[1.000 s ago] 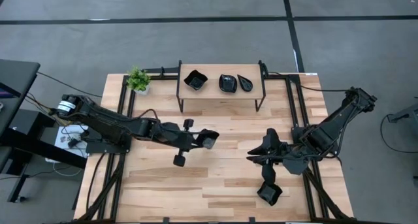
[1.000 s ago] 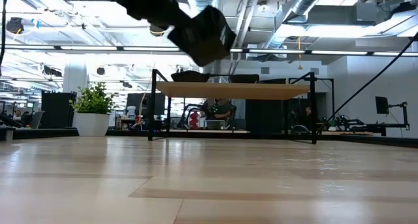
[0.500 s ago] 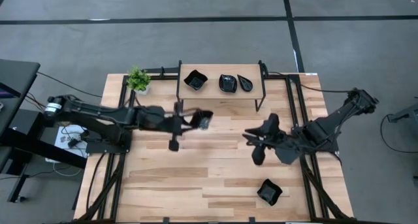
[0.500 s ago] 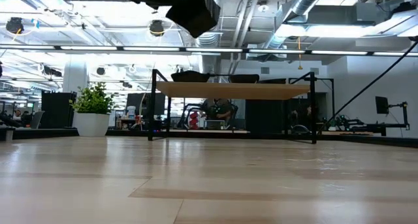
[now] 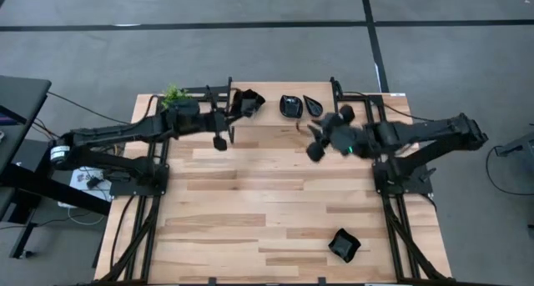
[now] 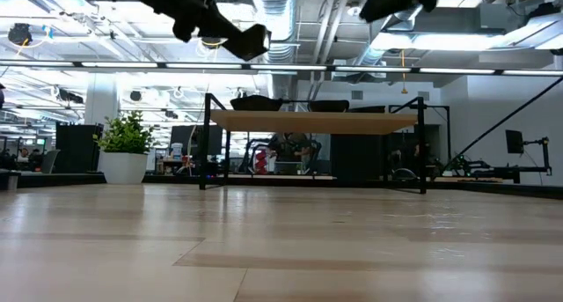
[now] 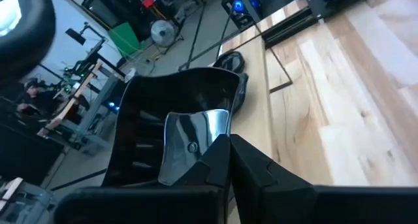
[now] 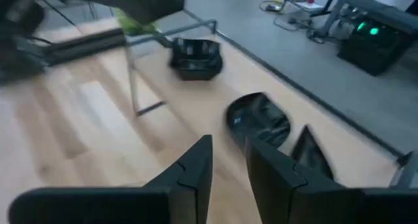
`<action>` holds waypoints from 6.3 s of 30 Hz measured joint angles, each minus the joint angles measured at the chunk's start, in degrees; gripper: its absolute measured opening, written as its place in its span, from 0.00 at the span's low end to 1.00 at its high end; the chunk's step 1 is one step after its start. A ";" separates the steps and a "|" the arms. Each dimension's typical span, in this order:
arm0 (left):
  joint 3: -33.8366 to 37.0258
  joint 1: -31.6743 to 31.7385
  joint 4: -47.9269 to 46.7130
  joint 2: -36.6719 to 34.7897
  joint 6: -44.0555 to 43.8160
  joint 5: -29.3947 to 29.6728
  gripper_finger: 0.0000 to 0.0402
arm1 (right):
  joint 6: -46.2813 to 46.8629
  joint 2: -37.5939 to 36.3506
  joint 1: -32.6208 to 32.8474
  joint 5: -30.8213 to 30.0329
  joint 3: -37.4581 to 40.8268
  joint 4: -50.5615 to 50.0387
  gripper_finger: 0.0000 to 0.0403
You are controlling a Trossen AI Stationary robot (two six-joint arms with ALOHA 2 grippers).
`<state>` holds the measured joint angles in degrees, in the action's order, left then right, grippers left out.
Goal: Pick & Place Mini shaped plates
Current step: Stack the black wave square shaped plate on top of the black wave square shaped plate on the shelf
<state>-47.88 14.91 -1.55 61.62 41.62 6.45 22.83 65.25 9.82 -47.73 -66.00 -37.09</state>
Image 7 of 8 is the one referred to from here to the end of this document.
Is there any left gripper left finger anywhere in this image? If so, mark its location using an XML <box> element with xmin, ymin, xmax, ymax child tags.
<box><xmin>158</xmin><ymin>134</ymin><xmax>231</xmax><ymax>224</ymax></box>

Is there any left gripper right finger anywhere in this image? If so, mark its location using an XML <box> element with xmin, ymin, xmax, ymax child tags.
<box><xmin>230</xmin><ymin>134</ymin><xmax>317</xmax><ymax>224</ymax></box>

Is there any black wavy square mini plate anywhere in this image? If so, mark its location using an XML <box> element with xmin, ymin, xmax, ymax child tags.
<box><xmin>101</xmin><ymin>66</ymin><xmax>242</xmax><ymax>188</ymax></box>

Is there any black monitor on arm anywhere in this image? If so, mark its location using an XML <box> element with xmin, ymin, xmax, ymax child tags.
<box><xmin>64</xmin><ymin>20</ymin><xmax>109</xmax><ymax>52</ymax></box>

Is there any grey floor fan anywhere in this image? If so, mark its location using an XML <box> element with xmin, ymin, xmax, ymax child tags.
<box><xmin>149</xmin><ymin>19</ymin><xmax>184</xmax><ymax>55</ymax></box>

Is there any green board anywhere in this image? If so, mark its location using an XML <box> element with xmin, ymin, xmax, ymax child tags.
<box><xmin>106</xmin><ymin>20</ymin><xmax>144</xmax><ymax>57</ymax></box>

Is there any background robot table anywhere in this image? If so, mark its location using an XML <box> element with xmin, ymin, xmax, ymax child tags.
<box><xmin>37</xmin><ymin>59</ymin><xmax>129</xmax><ymax>157</ymax></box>

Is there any computer tower with blue light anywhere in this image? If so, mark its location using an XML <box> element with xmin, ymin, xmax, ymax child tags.
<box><xmin>221</xmin><ymin>0</ymin><xmax>264</xmax><ymax>33</ymax></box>

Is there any person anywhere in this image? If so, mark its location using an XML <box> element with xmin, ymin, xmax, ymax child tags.
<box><xmin>15</xmin><ymin>79</ymin><xmax>62</xmax><ymax>121</ymax></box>

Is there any black cabinet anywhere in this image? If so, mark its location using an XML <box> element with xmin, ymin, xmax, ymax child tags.
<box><xmin>0</xmin><ymin>121</ymin><xmax>65</xmax><ymax>187</ymax></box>

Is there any background wooden table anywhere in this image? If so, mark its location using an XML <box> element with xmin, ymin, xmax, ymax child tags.
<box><xmin>0</xmin><ymin>176</ymin><xmax>56</xmax><ymax>224</ymax></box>

